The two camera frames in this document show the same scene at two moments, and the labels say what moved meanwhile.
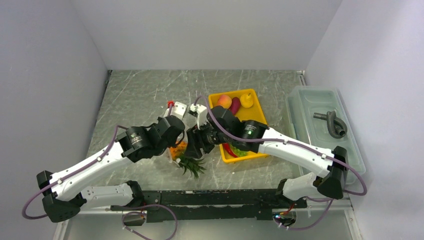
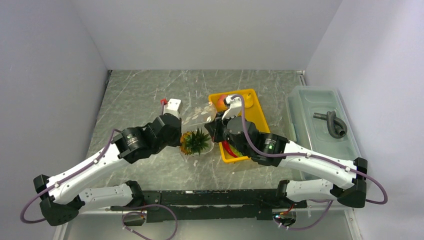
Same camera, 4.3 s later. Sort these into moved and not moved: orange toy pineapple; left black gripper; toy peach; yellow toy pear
Moved: orange toy pineapple
Not moved: left black gripper; toy peach; yellow toy pear
